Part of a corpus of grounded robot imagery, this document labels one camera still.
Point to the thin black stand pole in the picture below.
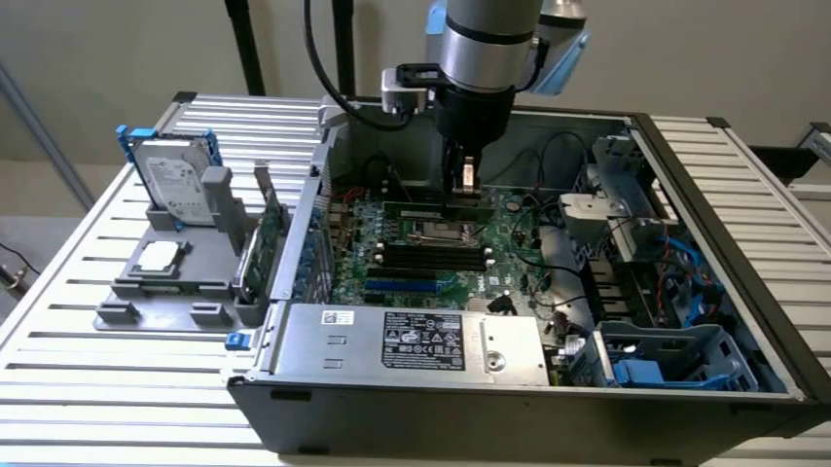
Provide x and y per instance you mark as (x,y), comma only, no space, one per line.
(345,48)

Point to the silver CPU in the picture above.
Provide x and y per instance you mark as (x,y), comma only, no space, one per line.
(159,254)

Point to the green RAM stick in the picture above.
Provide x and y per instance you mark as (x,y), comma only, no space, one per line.
(415,210)

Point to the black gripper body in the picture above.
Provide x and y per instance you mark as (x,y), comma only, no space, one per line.
(473,114)

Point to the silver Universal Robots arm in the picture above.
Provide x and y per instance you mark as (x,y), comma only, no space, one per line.
(487,44)

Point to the blue expansion slot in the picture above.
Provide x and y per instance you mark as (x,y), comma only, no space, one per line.
(402,285)

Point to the thick black stand pole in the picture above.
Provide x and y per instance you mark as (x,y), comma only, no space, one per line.
(247,48)

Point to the grey parts rack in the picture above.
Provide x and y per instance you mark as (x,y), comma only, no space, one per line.
(162,301)

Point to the open black PC case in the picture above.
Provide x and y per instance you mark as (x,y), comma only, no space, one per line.
(519,418)

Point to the metal disk bay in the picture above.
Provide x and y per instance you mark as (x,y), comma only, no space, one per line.
(617,170)

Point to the aluminium frame side table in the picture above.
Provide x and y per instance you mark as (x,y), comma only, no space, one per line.
(811,160)

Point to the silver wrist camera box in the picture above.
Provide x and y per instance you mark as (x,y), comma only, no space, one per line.
(399,92)

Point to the black RAM slot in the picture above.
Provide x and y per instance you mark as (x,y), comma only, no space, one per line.
(429,264)
(431,252)
(430,258)
(434,245)

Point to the blue case latch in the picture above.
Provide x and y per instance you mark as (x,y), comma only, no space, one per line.
(237,340)

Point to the CPU socket with locking lever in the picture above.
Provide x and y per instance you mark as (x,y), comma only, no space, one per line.
(445,232)

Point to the grey blue plastic drive cage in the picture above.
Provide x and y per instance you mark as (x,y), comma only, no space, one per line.
(675,355)

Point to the hard disk with blue bracket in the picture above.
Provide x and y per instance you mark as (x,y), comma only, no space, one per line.
(173,180)

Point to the black expansion slot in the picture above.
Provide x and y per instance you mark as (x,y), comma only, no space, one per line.
(398,298)

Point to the green graphics card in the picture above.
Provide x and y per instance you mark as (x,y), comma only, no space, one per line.
(263,243)

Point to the silver power supply unit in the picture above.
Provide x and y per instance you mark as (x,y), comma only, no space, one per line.
(363,350)

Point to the green motherboard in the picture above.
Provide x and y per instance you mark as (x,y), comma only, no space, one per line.
(513,272)

